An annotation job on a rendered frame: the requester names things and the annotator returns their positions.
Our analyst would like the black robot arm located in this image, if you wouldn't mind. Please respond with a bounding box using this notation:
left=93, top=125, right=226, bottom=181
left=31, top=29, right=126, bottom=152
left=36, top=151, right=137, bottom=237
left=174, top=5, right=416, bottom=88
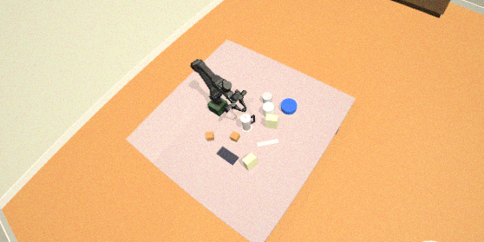
left=190, top=59, right=240, bottom=106

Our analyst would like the dark grey flat rectangular pad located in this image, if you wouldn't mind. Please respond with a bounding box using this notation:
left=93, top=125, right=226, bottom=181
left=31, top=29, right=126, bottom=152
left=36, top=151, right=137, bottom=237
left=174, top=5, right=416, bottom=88
left=216, top=147, right=239, bottom=165

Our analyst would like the pale yellow box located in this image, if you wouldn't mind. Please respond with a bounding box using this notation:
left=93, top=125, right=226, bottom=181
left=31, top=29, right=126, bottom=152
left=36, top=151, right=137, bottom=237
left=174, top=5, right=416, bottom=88
left=265, top=114, right=278, bottom=129
left=242, top=153, right=258, bottom=171

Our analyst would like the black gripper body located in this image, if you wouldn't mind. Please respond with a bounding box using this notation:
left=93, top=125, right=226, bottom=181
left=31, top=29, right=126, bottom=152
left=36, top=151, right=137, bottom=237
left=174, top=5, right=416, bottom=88
left=225, top=90, right=247, bottom=112

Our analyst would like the small orange block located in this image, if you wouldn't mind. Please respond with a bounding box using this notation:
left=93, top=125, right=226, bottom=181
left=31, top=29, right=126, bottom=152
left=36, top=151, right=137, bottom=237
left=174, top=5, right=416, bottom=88
left=206, top=131, right=214, bottom=141
left=230, top=131, right=240, bottom=142

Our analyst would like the blue disc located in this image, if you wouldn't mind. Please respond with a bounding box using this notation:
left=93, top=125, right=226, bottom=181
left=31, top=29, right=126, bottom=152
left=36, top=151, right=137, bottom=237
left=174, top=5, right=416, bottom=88
left=281, top=98, right=297, bottom=115

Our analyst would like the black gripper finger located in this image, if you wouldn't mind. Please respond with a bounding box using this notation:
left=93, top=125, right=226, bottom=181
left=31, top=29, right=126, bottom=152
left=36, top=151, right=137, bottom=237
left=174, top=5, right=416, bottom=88
left=239, top=97, right=247, bottom=108
left=232, top=104, right=244, bottom=112

